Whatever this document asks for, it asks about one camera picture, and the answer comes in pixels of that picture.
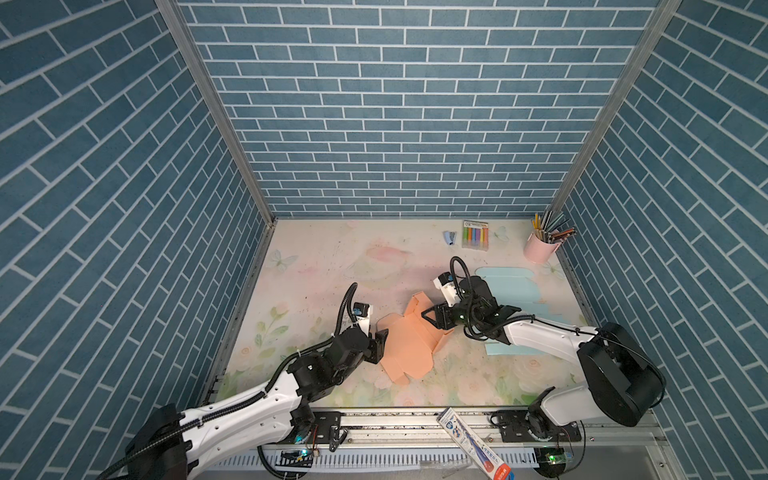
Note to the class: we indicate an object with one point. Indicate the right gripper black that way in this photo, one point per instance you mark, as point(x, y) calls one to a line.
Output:
point(441, 312)

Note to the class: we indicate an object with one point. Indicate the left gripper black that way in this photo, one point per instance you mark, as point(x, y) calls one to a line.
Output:
point(377, 347)

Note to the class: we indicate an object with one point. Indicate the pink cardboard box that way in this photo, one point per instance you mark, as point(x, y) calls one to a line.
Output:
point(411, 342)

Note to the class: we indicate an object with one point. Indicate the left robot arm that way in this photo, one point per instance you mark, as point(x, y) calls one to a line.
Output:
point(174, 444)

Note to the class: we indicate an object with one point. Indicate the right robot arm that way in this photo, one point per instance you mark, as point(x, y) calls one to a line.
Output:
point(620, 382)

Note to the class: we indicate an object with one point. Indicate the light blue cardboard box blank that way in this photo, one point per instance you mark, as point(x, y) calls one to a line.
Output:
point(545, 293)

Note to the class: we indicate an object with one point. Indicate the toothpaste tube box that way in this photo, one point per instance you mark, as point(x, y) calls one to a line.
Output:
point(491, 464)

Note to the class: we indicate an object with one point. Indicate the coloured marker pack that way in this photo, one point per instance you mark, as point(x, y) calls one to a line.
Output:
point(475, 235)

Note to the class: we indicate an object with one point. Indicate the pink pencil cup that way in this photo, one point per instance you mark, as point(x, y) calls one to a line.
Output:
point(539, 251)

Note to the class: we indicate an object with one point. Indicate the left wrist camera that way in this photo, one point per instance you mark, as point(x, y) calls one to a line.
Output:
point(361, 315)

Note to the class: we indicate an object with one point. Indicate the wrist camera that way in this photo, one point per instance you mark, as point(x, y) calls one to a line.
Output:
point(446, 284)
point(361, 315)

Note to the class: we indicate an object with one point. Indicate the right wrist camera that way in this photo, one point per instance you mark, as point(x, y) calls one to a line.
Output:
point(446, 284)

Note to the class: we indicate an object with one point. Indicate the aluminium mounting rail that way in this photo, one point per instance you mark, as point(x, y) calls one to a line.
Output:
point(381, 437)

